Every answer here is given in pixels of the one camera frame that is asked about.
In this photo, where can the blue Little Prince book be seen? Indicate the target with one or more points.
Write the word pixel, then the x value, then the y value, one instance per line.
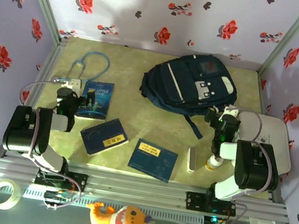
pixel 100 100

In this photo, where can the navy blue backpack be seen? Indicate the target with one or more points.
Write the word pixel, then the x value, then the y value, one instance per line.
pixel 188 87

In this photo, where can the thick navy book yellow label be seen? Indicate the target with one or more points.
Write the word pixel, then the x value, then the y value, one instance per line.
pixel 101 138

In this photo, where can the thin navy book yellow label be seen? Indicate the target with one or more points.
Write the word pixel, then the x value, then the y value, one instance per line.
pixel 152 160

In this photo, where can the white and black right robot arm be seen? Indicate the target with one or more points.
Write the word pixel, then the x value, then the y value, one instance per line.
pixel 256 165

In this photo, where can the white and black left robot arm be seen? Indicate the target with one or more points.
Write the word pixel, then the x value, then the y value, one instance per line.
pixel 27 131

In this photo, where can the blue stethoscope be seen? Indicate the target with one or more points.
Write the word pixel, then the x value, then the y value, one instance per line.
pixel 104 64

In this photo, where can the yellow pill bottle white cap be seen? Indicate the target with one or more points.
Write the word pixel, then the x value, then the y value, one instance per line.
pixel 211 165

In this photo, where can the white oblong pencil case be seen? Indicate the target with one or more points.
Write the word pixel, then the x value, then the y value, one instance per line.
pixel 191 160

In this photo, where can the white plastic case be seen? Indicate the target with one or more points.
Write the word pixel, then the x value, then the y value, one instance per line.
pixel 276 131

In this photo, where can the small green circuit board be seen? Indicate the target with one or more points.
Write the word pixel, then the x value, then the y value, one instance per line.
pixel 217 220
pixel 58 196

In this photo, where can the clear adhesive tape roll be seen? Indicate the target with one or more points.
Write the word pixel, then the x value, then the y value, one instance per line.
pixel 15 197

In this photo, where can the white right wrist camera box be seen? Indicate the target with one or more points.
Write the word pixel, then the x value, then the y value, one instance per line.
pixel 230 111

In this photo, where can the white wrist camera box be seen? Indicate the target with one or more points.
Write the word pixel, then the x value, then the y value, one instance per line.
pixel 72 83
pixel 230 111

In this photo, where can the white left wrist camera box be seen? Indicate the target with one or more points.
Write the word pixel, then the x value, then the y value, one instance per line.
pixel 72 83

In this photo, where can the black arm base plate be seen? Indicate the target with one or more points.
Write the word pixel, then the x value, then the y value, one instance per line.
pixel 194 201
pixel 79 182

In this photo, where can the aluminium frame rail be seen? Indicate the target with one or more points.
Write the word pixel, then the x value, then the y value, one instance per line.
pixel 135 190

